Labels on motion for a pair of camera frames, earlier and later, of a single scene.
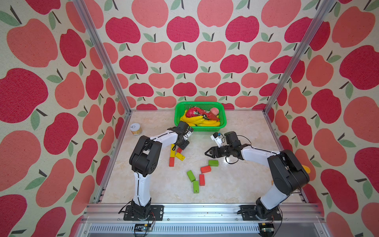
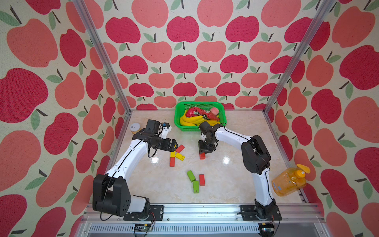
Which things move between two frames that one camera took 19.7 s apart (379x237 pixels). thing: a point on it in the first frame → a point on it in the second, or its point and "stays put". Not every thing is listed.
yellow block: [180, 156] stays put
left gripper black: [184, 146] → [172, 147]
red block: [206, 169] → [202, 156]
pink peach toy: [215, 110] stays put
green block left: [191, 176] stays put
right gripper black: [213, 154] → [202, 149]
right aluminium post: [321, 15] stays put
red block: [171, 162] stays put
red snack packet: [197, 111] stays put
